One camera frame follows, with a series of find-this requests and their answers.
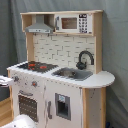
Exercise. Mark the white toy microwave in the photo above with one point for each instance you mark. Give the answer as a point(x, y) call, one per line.
point(73, 23)

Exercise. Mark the grey toy sink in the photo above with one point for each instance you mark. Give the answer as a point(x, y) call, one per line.
point(73, 74)

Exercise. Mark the white cabinet door dispenser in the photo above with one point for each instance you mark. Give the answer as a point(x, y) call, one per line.
point(63, 106)

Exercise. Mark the grey backdrop curtain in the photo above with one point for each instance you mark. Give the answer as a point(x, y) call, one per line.
point(115, 43)

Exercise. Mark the white oven door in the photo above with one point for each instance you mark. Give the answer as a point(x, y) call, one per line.
point(28, 102)

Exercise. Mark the stove knob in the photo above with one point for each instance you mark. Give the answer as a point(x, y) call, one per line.
point(15, 78)
point(34, 83)

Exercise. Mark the wooden toy kitchen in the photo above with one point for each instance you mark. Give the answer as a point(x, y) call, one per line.
point(72, 50)

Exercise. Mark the right stove knob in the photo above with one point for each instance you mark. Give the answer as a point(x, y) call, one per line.
point(34, 83)

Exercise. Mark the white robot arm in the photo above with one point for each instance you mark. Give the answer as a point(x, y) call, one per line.
point(21, 121)

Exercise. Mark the grey range hood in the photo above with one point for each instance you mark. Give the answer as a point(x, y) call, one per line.
point(39, 26)

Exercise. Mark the black toy stovetop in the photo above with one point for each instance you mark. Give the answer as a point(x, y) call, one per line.
point(37, 66)

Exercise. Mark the left stove knob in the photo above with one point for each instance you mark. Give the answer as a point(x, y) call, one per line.
point(15, 78)

